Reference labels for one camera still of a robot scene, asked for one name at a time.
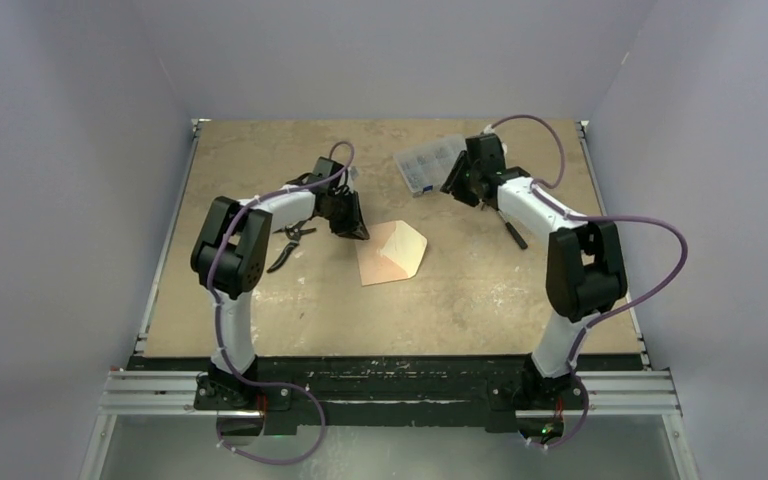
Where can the aluminium extrusion frame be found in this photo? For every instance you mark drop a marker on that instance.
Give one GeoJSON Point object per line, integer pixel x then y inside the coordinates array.
{"type": "Point", "coordinates": [475, 293]}

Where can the pink and cream envelope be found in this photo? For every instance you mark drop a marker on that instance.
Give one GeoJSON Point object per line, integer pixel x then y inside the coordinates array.
{"type": "Point", "coordinates": [393, 252]}

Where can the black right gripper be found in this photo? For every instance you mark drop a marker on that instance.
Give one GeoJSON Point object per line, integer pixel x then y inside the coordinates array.
{"type": "Point", "coordinates": [454, 186]}

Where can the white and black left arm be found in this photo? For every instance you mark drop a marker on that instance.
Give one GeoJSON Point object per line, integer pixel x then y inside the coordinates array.
{"type": "Point", "coordinates": [230, 258]}

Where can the small black hammer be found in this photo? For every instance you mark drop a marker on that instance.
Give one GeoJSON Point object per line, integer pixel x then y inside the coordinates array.
{"type": "Point", "coordinates": [511, 229]}

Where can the clear plastic organizer box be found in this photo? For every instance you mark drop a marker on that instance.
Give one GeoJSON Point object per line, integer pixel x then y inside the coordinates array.
{"type": "Point", "coordinates": [426, 167]}

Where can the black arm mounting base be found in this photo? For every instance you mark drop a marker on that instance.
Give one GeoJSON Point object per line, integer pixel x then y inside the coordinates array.
{"type": "Point", "coordinates": [377, 391]}

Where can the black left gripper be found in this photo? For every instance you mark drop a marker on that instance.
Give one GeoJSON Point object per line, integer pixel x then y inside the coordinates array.
{"type": "Point", "coordinates": [353, 224]}

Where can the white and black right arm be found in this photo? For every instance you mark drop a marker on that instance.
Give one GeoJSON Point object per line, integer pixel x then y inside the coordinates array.
{"type": "Point", "coordinates": [585, 272]}

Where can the black pruning shears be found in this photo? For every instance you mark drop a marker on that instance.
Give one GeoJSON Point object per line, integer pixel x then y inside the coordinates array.
{"type": "Point", "coordinates": [288, 245]}

